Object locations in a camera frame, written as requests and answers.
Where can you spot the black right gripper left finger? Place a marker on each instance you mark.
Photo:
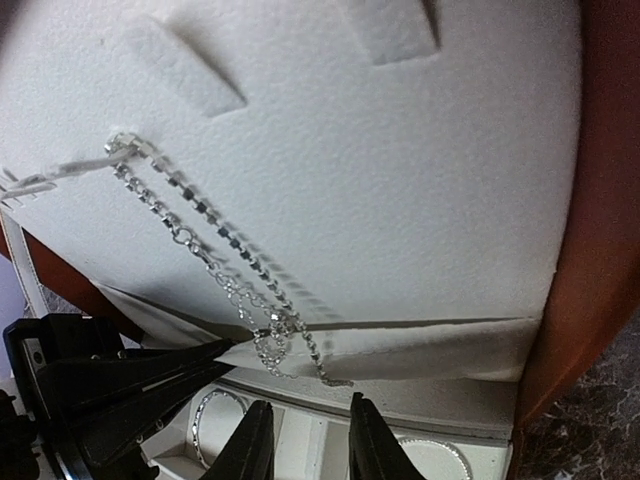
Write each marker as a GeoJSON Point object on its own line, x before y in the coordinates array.
{"type": "Point", "coordinates": [249, 452]}

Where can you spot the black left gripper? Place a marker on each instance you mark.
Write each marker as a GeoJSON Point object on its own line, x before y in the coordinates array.
{"type": "Point", "coordinates": [57, 375]}

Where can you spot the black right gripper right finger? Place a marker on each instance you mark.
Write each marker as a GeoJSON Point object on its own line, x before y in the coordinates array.
{"type": "Point", "coordinates": [374, 452]}

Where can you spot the brown jewelry box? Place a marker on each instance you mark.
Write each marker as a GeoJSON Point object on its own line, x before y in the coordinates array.
{"type": "Point", "coordinates": [432, 203]}

